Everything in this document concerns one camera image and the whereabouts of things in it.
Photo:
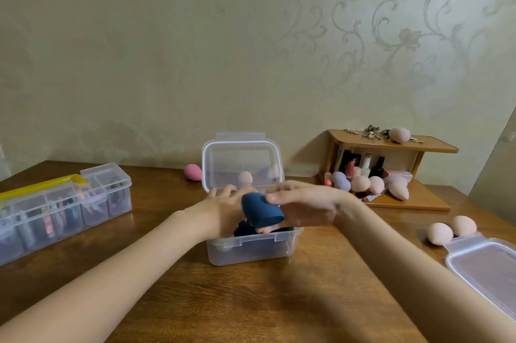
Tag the person's right hand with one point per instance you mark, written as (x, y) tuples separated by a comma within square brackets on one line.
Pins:
[(314, 205)]

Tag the person's left hand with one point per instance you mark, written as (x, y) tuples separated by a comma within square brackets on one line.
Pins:
[(217, 213)]

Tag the hot pink sponge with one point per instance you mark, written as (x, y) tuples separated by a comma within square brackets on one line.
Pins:
[(193, 172)]

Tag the small clear plastic box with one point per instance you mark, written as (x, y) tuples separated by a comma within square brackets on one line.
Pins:
[(250, 252)]

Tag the pile of makeup sponges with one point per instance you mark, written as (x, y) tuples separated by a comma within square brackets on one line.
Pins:
[(360, 183)]

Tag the beige sponge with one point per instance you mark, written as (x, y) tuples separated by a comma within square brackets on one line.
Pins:
[(399, 135)]

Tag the puffs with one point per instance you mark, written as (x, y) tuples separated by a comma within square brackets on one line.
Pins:
[(64, 213)]

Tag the large clear plastic container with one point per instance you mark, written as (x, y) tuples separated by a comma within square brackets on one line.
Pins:
[(487, 270)]

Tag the clear divided organizer box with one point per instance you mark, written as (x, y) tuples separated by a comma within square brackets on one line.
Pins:
[(24, 246)]

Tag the person's right forearm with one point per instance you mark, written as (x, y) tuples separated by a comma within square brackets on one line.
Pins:
[(423, 274)]

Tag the person's left forearm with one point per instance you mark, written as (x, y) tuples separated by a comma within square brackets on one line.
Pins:
[(92, 290)]

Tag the pink cosmetic bottle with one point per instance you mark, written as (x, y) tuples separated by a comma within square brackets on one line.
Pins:
[(350, 169)]

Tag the slim silver cosmetic stick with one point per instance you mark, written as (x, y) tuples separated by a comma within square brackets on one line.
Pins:
[(375, 195)]

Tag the white cosmetic bottle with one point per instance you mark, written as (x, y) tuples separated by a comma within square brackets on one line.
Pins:
[(366, 164)]

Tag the pile of metal hair clips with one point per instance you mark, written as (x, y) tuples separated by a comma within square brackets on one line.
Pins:
[(373, 131)]

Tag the small wooden rack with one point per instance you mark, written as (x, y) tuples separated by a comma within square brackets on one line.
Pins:
[(435, 145)]

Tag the pale green door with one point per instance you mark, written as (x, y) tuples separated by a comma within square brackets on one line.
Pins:
[(500, 177)]

